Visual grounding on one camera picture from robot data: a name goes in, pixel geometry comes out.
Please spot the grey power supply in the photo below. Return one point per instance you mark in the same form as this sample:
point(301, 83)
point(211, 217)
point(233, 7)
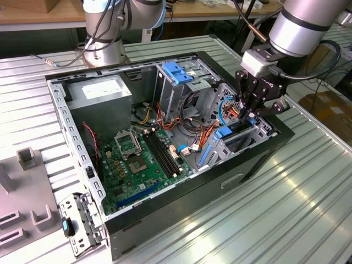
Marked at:
point(101, 115)

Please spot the blue drive cage latch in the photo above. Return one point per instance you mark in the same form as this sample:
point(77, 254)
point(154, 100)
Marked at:
point(176, 72)

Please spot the pale board power socket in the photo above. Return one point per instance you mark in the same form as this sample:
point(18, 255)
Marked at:
point(173, 152)

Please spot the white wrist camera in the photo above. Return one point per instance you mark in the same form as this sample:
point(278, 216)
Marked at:
point(255, 64)

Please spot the black latch with blue button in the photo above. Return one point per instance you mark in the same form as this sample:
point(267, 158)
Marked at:
point(67, 226)

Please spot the brown cardboard box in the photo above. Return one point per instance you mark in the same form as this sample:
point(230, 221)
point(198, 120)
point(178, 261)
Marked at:
point(330, 110)

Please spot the grey metal drive cage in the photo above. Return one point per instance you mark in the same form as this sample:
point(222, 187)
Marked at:
point(170, 99)

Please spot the grey metal disk bay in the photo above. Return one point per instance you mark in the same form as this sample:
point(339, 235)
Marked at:
point(218, 158)

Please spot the hard disk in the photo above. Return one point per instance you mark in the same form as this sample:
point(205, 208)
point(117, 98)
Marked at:
point(224, 133)

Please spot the black square chipset chip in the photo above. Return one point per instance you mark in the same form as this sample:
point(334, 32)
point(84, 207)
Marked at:
point(137, 165)

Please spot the blue expansion slot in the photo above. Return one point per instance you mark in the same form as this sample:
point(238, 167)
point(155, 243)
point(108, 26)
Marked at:
point(137, 195)

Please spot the black RAM slot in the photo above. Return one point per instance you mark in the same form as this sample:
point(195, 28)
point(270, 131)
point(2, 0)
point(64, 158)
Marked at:
point(165, 153)
point(168, 151)
point(157, 155)
point(161, 154)

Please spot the grey parts rack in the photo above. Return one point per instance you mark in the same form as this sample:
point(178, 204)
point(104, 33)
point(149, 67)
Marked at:
point(27, 192)

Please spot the CPU socket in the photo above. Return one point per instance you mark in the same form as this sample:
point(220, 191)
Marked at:
point(127, 143)

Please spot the wooden desk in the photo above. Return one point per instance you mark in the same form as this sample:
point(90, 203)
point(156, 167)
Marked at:
point(33, 16)

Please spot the silver expansion bracket flap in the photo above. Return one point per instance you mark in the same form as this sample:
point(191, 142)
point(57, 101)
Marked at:
point(68, 204)

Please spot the black PC case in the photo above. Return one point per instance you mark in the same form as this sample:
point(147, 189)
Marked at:
point(192, 198)

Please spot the green motherboard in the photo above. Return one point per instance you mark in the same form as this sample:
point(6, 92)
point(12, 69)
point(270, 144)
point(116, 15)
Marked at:
point(154, 181)

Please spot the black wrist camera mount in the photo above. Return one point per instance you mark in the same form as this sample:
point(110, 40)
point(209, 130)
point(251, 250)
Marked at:
point(264, 49)

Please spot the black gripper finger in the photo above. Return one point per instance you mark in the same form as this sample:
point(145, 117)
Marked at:
point(275, 107)
point(242, 90)

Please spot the metal slat side table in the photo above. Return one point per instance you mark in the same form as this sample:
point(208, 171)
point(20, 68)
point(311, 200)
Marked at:
point(343, 41)

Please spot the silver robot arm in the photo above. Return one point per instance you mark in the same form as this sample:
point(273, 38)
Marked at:
point(297, 27)

